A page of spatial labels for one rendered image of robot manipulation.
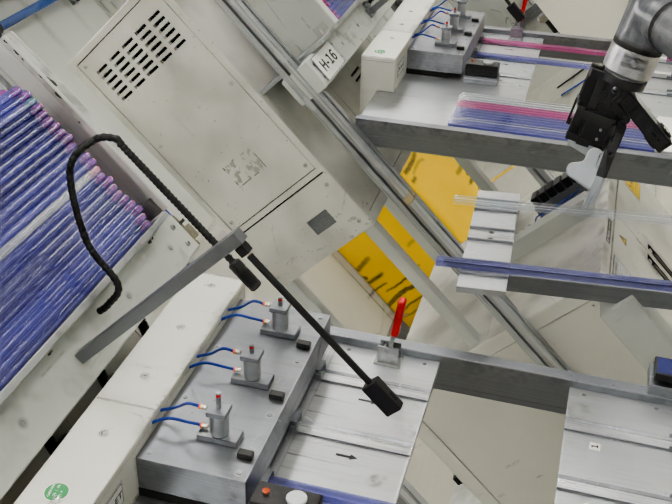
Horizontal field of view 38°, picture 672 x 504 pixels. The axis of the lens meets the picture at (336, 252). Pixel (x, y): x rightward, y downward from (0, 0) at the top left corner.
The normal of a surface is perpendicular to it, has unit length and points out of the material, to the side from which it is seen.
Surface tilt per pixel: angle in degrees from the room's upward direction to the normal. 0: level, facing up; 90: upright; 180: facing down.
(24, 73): 90
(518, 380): 90
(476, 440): 90
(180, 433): 45
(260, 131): 90
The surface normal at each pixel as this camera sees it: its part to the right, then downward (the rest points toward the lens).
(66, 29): 0.70, -0.48
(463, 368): -0.28, 0.50
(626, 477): 0.03, -0.85
